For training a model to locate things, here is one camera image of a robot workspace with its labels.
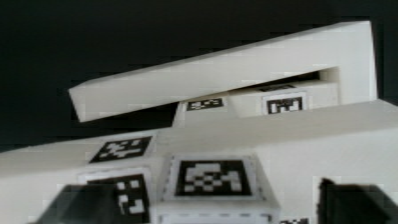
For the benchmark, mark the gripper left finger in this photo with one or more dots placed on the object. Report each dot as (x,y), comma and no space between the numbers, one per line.
(82,206)

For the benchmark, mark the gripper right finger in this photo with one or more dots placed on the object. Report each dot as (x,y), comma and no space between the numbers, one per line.
(354,204)

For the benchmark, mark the white chair back frame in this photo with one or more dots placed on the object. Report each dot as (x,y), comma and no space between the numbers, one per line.
(329,143)

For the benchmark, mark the small white tagged cube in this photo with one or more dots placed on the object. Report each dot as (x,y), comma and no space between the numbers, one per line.
(213,191)

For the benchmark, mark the white chair leg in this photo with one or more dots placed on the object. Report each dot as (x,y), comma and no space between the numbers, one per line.
(283,99)

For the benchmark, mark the white leg with peg front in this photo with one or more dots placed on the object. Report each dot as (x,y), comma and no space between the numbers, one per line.
(203,110)

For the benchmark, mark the white right border block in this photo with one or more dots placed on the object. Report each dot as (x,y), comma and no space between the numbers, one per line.
(332,47)

